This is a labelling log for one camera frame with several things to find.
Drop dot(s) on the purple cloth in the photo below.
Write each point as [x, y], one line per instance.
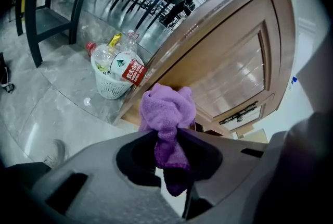
[166, 113]

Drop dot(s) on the white plastic waste basket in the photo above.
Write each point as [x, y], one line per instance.
[112, 85]

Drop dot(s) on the wooden cabinet door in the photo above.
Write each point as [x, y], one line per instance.
[253, 137]
[234, 74]

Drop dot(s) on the tall clear plastic bottle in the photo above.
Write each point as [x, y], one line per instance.
[130, 43]

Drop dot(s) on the black equipment bag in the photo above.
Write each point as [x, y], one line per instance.
[5, 74]

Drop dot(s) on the clear bottle red label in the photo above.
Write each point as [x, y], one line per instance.
[125, 66]

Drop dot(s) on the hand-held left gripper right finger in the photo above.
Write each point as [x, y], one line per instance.
[229, 165]

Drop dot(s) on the wooden sink cabinet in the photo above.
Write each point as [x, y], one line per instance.
[169, 43]

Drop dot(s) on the white sneaker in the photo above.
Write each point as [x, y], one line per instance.
[54, 154]

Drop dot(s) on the yellow wrapper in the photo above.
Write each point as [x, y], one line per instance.
[115, 40]

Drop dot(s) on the clear bottle red cap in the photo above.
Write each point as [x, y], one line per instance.
[100, 57]

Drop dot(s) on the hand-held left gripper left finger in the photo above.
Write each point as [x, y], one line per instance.
[104, 178]

